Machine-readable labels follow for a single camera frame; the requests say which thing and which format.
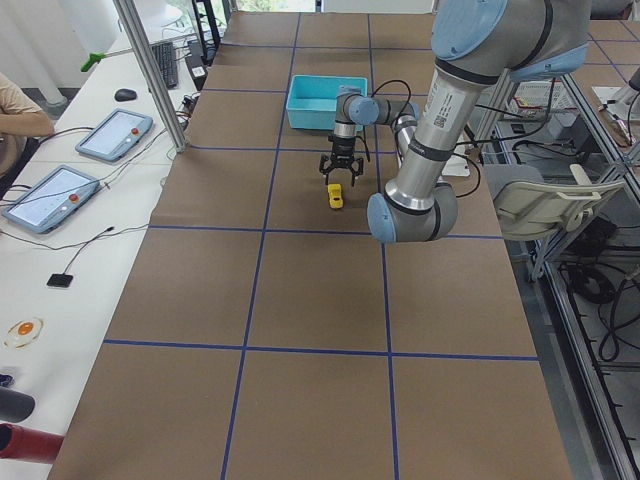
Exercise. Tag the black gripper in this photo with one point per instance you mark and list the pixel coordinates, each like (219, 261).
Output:
(343, 148)

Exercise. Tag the yellow beetle toy car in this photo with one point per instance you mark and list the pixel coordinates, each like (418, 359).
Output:
(335, 197)

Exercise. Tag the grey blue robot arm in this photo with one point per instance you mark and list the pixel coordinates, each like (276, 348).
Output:
(474, 42)

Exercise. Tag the fried egg toy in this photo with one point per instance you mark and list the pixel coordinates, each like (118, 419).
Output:
(23, 333)

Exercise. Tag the light blue plastic bin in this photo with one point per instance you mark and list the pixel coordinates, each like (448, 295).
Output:
(312, 99)

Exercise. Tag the white plastic chair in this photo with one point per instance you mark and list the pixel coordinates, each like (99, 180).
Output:
(528, 208)

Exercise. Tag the black keyboard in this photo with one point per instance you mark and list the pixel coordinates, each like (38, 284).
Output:
(165, 57)

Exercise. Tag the upper teach pendant tablet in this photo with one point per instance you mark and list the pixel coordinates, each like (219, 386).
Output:
(113, 137)

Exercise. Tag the teach pendant tablet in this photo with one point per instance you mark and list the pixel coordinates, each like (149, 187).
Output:
(52, 200)
(113, 137)

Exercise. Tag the black computer mouse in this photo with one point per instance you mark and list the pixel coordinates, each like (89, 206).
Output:
(125, 95)

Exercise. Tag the lower teach pendant tablet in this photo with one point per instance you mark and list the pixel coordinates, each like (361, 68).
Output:
(52, 200)

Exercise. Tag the small black pad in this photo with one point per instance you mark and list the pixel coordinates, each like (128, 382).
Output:
(59, 280)

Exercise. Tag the person in beige shirt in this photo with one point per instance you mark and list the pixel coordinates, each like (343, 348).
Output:
(21, 119)

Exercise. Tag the black cylinder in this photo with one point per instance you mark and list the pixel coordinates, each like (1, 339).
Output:
(15, 406)

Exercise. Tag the red cylinder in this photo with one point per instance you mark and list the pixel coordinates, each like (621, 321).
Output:
(29, 445)

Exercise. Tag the aluminium frame post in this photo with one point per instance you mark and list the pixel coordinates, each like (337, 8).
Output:
(138, 39)

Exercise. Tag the green clamp handle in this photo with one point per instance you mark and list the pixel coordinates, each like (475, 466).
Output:
(93, 59)

